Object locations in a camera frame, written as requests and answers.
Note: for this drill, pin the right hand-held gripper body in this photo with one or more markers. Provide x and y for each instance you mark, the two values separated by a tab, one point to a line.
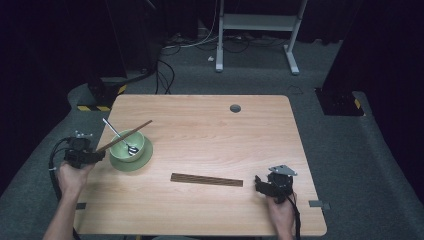
281	186

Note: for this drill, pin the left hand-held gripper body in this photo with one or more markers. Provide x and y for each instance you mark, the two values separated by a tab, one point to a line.
78	151

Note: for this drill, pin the dark brown wooden chopstick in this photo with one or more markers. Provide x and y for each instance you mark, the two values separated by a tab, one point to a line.
206	177
206	181
126	135

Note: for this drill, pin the green ceramic bowl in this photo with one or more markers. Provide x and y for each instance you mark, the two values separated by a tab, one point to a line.
133	151

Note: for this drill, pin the person's right hand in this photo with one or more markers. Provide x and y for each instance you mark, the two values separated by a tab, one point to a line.
283	215

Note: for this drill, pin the person's left hand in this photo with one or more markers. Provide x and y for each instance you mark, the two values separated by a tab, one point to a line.
71	180

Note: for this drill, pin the metal spoon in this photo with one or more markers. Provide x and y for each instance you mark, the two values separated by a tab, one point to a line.
111	127

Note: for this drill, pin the grey tape strip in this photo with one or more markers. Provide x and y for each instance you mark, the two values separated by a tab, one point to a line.
81	206
318	203

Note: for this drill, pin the green ceramic saucer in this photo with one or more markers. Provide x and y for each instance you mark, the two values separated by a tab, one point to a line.
146	158

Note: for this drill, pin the black stand with hazard stripes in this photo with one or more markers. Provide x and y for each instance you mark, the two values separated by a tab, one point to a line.
100	91

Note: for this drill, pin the black base with hazard stripe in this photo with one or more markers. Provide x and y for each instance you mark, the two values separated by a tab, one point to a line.
338	101

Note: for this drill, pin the small white plug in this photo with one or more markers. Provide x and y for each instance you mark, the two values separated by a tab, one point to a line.
210	59

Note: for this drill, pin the white metal stand frame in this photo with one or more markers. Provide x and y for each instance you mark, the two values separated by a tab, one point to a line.
260	22

